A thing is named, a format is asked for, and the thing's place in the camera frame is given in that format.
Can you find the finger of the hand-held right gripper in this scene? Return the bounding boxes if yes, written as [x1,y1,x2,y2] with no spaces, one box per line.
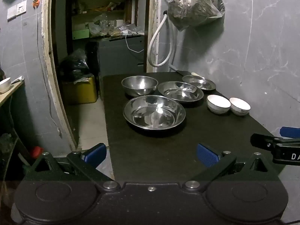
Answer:
[250,133,283,149]
[280,127,300,139]

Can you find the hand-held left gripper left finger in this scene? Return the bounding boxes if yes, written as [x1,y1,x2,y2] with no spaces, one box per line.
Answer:
[25,142,120,192]

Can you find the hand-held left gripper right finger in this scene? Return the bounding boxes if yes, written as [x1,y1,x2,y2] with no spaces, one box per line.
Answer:
[182,143,281,192]

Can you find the white ceramic bowl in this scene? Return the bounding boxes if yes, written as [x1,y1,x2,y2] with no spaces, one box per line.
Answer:
[206,94,232,115]
[229,97,251,116]

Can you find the large shallow steel basin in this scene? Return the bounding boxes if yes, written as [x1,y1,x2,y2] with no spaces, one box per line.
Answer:
[123,95,186,131]

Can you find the medium shallow steel basin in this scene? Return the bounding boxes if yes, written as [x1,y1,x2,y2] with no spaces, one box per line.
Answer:
[158,81,204,103]

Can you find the deep stainless steel bowl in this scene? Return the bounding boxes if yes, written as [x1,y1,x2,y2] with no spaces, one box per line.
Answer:
[121,76,158,97]

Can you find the dark bottle with red cap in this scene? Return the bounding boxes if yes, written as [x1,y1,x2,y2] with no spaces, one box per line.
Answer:
[30,146,44,159]

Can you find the yellow plastic container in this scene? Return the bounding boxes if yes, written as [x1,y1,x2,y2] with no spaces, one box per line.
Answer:
[61,74,98,105]

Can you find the small stainless steel plate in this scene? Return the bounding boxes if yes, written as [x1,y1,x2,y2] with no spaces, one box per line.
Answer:
[182,75,216,91]

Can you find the steel cleaver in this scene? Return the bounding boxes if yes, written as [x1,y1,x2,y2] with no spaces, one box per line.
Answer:
[168,66,196,77]

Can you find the black plastic bag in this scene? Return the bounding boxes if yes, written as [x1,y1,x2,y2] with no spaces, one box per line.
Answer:
[58,49,91,81]

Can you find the dark grey cabinet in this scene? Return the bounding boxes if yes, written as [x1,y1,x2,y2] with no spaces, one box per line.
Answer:
[88,35,147,94]

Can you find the wooden side shelf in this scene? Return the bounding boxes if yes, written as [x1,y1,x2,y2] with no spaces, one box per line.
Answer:
[0,81,25,109]

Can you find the green and white box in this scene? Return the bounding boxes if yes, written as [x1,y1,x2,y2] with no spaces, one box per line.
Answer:
[72,29,91,40]

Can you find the pile of clear packets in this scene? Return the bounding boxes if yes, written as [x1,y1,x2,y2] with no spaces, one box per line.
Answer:
[88,14,144,37]

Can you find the wooden shelf unit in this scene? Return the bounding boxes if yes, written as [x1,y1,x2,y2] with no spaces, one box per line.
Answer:
[67,0,142,40]

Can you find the clear plastic bag of greens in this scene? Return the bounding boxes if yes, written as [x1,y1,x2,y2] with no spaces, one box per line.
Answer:
[163,0,226,31]

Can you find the worn door frame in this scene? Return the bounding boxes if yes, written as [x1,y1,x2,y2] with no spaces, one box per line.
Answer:
[41,0,164,151]

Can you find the grey wall cable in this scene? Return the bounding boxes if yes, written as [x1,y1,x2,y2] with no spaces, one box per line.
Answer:
[35,7,62,137]

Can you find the thin white cable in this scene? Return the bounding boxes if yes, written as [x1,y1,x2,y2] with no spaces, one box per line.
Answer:
[125,33,145,53]

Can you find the white flexible hose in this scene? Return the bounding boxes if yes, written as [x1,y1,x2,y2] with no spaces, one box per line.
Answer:
[147,10,179,67]

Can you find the white wall switch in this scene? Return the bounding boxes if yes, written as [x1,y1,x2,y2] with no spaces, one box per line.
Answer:
[7,5,17,20]

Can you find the white wall socket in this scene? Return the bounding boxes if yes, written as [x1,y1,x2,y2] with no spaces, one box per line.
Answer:
[16,0,28,16]

